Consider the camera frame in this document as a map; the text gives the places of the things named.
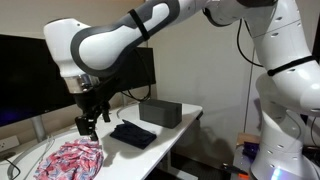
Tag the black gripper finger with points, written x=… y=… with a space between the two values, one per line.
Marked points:
x=105 y=112
x=94 y=136

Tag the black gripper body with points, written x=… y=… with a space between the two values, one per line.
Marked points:
x=90 y=101

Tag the pink floral cloth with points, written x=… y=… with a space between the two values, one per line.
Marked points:
x=80 y=159

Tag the dark navy folded cloth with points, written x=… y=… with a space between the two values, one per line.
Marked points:
x=133 y=135

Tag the dark grey fabric box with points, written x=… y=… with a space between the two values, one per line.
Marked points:
x=163 y=113

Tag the right black monitor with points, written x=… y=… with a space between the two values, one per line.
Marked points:
x=137 y=71

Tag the black monitor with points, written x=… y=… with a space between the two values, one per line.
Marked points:
x=30 y=82
x=137 y=71

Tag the left black monitor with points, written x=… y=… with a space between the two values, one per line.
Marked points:
x=30 y=82

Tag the white power strip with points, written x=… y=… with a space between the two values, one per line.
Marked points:
x=8 y=143

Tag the orange handled tool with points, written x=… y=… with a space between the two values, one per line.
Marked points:
x=233 y=169

